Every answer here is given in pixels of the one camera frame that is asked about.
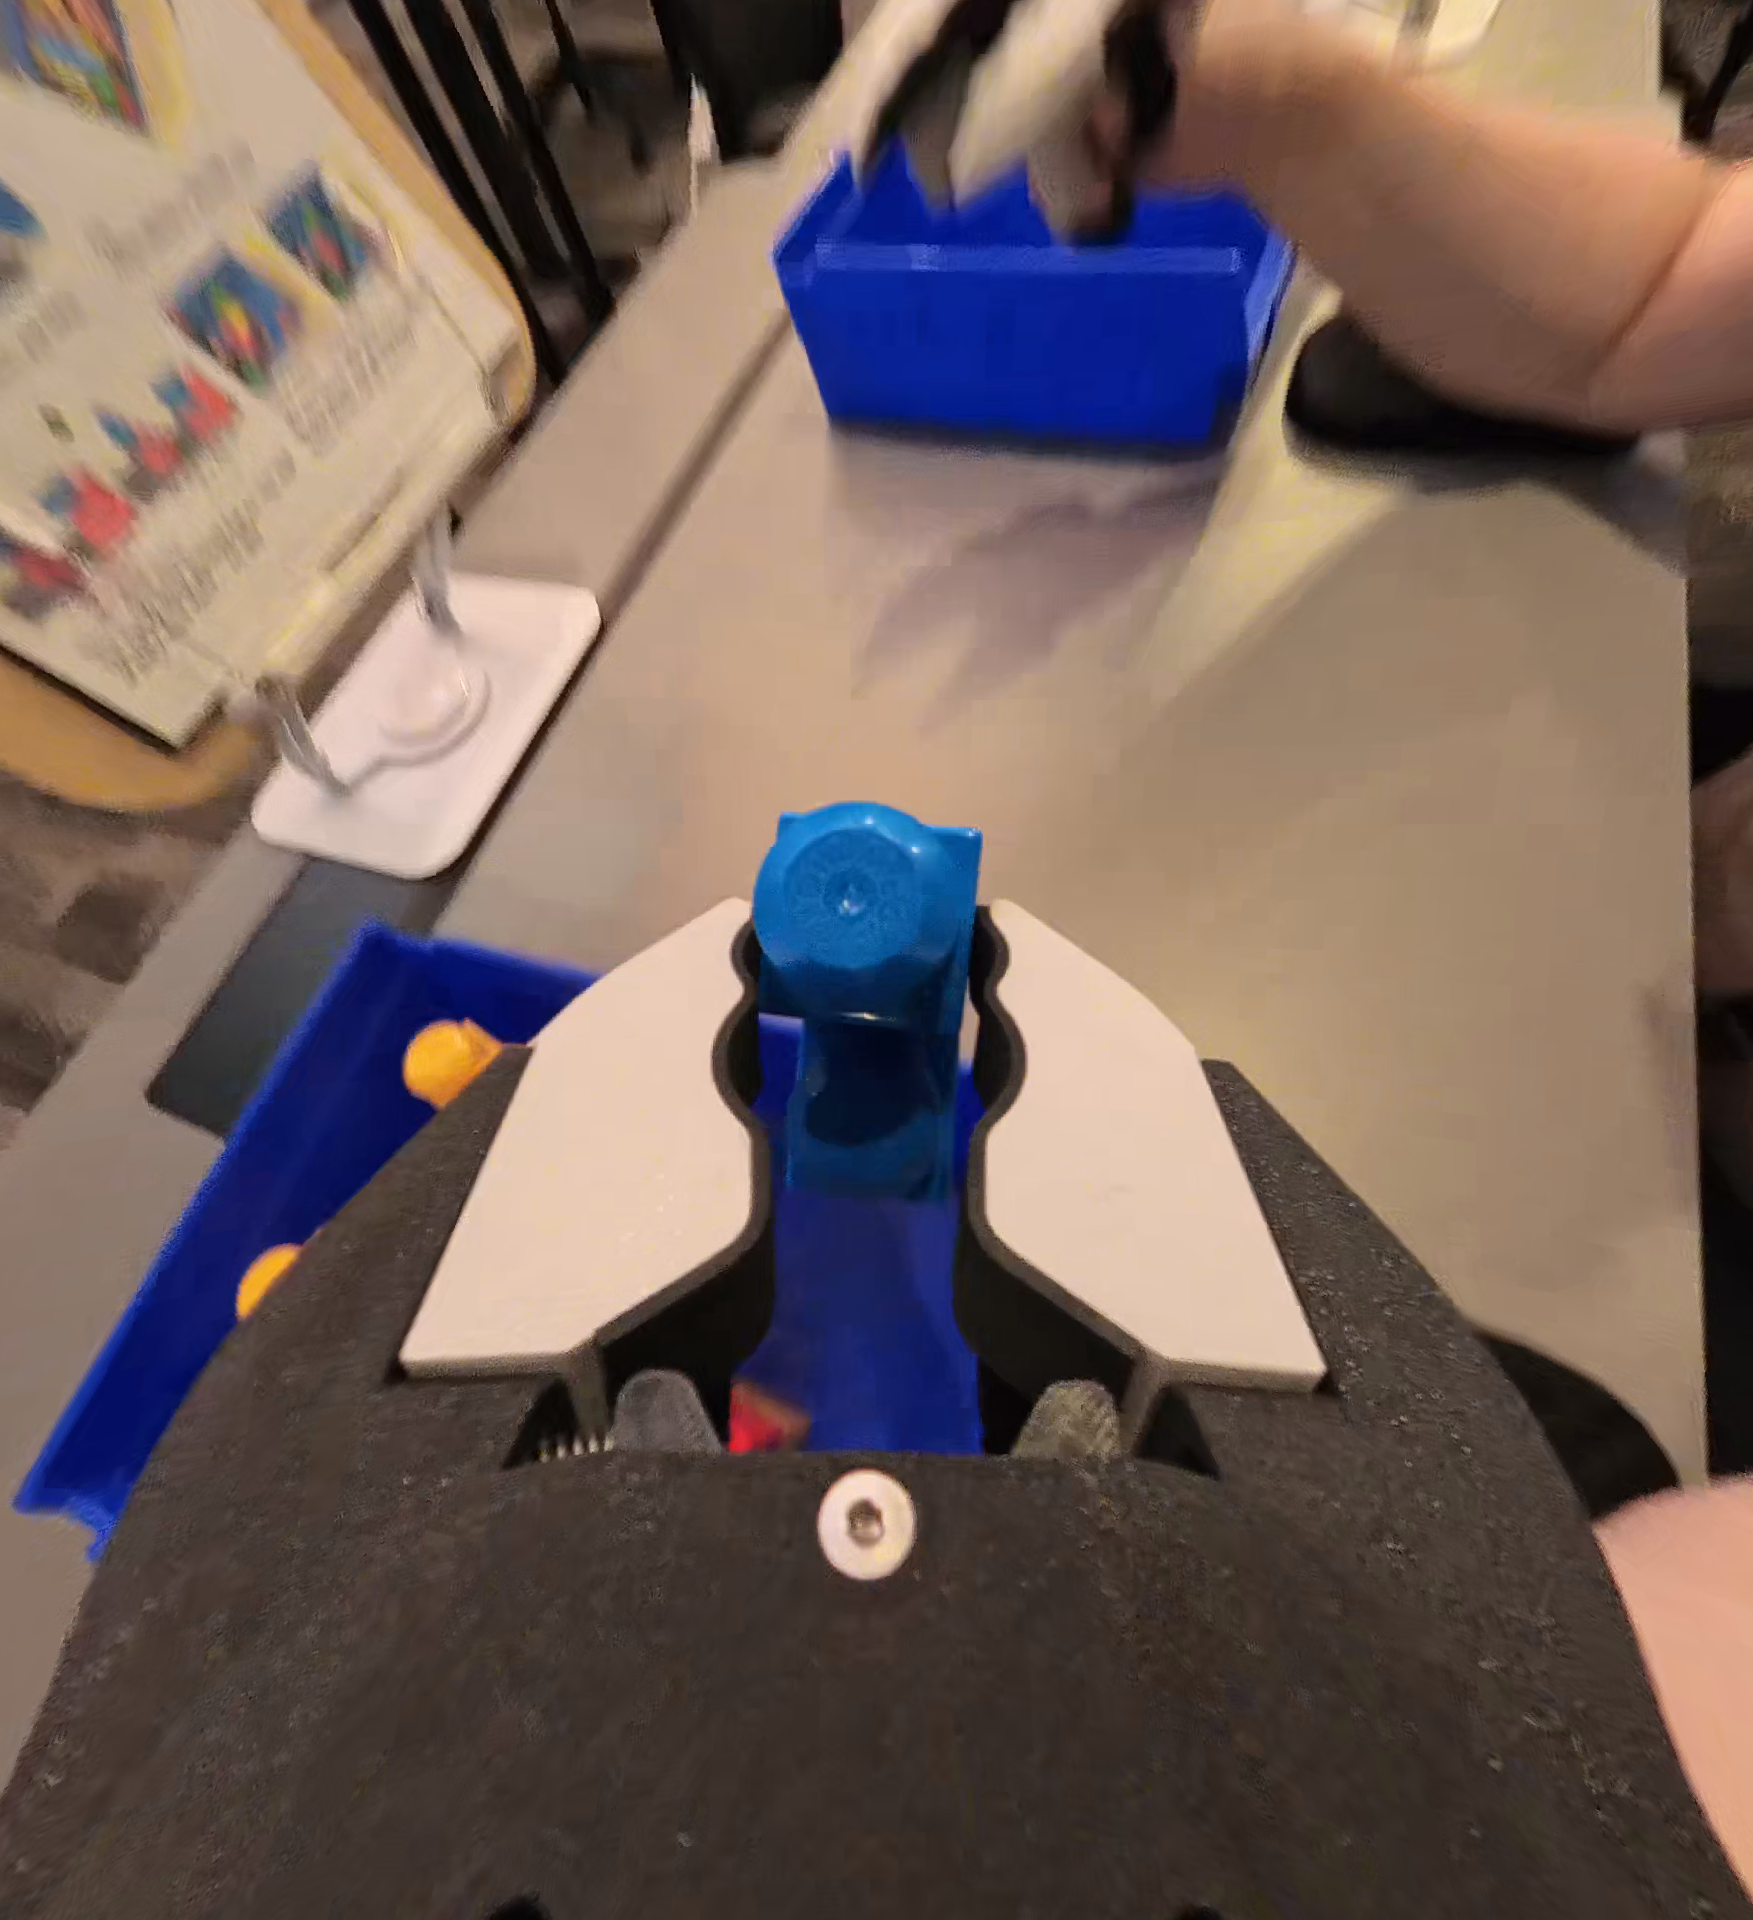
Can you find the red mega block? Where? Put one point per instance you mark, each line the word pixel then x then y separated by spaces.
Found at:
pixel 762 1422

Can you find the blue mega block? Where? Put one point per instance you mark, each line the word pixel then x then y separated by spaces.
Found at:
pixel 846 899

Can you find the person's right hand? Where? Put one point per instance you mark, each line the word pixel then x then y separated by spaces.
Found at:
pixel 1250 106

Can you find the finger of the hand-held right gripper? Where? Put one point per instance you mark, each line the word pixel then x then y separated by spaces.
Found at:
pixel 1056 89
pixel 891 74

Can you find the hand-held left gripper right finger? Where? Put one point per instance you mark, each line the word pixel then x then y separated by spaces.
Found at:
pixel 1145 1185

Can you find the rolling whiteboard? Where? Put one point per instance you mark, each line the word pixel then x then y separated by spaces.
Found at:
pixel 500 150

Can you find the instruction sheet board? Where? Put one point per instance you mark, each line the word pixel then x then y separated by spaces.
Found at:
pixel 142 375

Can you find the instruction sheet on white stand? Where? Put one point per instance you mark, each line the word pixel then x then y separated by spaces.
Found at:
pixel 500 676

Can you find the person's left forearm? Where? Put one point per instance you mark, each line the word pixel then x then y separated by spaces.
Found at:
pixel 1732 1680

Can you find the person's right forearm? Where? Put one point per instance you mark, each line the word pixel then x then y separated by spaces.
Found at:
pixel 1565 255

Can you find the blue plastic bin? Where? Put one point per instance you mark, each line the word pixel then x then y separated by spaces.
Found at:
pixel 291 1171
pixel 1024 345

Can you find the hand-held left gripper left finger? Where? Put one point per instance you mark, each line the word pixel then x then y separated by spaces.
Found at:
pixel 605 1185

